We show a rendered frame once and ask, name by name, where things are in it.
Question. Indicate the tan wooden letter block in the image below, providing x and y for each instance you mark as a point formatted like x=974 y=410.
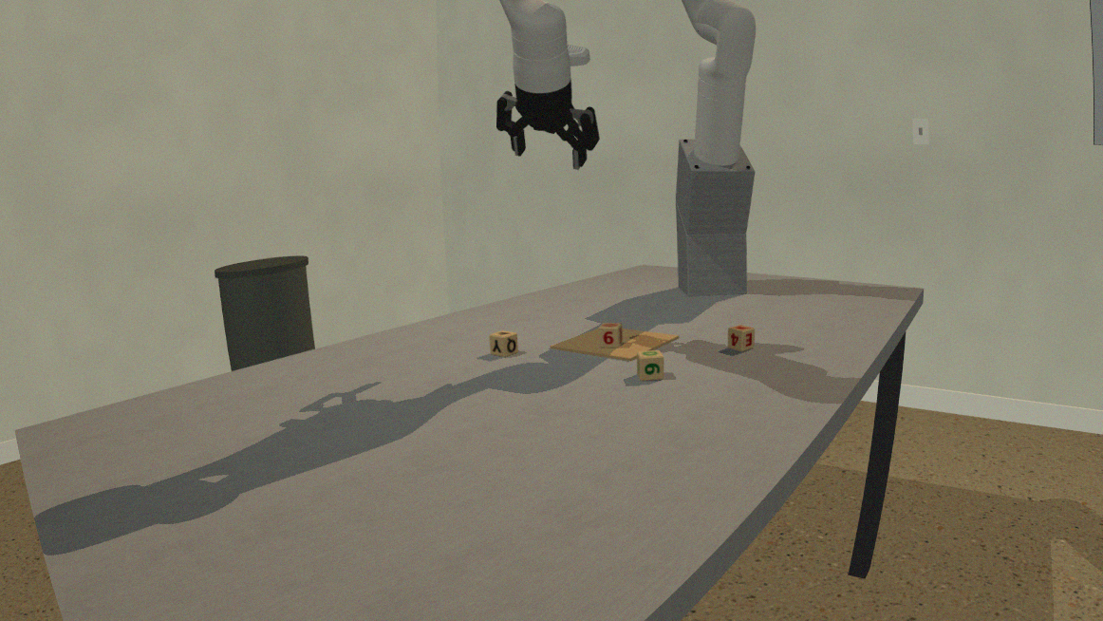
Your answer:
x=610 y=335
x=650 y=365
x=741 y=338
x=503 y=343

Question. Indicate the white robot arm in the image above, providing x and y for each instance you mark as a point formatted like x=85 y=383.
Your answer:
x=542 y=61

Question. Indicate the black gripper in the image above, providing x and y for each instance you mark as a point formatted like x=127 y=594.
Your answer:
x=563 y=114

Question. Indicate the tan flat mat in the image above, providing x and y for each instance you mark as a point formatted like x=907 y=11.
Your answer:
x=633 y=341

